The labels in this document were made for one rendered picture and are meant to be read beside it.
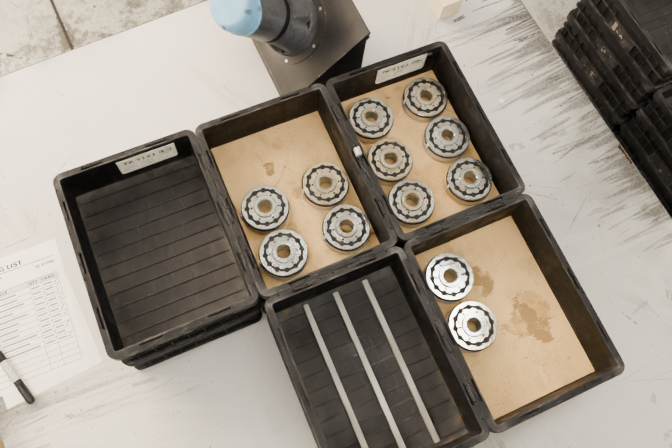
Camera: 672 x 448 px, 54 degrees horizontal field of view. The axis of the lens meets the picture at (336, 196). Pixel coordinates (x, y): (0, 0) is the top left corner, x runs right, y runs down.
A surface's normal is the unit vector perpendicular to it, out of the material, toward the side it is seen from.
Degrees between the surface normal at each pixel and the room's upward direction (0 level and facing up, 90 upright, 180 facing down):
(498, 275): 0
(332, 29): 43
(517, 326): 0
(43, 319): 0
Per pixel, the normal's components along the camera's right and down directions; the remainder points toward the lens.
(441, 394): 0.07, -0.34
